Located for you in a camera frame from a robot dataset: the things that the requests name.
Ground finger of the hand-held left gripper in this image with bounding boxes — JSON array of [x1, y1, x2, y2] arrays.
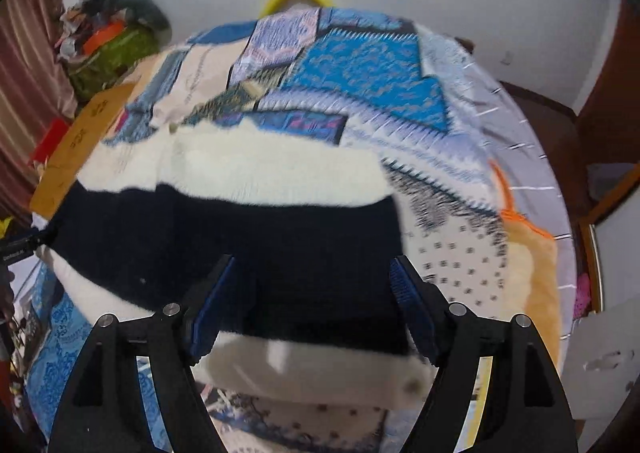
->
[[0, 226, 58, 265]]

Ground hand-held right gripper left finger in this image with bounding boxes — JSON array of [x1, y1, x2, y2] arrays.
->
[[47, 254, 236, 453]]

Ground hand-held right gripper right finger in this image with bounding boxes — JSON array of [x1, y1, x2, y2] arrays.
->
[[389, 255, 581, 453]]

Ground white and navy knit sweater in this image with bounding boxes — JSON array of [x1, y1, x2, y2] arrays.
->
[[47, 126, 436, 409]]

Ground red packet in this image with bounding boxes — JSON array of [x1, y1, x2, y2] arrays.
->
[[32, 119, 71, 164]]

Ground cardboard box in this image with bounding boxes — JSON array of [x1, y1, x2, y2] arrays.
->
[[30, 83, 136, 221]]

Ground orange plush blanket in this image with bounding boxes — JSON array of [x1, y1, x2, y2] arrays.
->
[[487, 160, 558, 359]]

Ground maroon striped curtain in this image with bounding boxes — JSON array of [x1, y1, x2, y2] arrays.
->
[[0, 0, 78, 214]]

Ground white board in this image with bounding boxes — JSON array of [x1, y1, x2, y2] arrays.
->
[[562, 203, 640, 424]]

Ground grey checked sheet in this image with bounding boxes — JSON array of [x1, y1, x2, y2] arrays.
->
[[415, 23, 571, 349]]

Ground green bag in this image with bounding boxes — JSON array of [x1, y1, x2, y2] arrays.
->
[[67, 26, 161, 101]]

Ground pile of colourful clutter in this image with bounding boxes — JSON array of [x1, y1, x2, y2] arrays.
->
[[57, 0, 126, 61]]

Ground blue patchwork printed bed sheet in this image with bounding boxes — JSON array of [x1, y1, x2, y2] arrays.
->
[[20, 6, 511, 453]]

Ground grey cloth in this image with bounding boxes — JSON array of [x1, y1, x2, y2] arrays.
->
[[107, 0, 171, 31]]

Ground brown wooden furniture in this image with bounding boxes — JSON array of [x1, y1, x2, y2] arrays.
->
[[500, 0, 640, 234]]

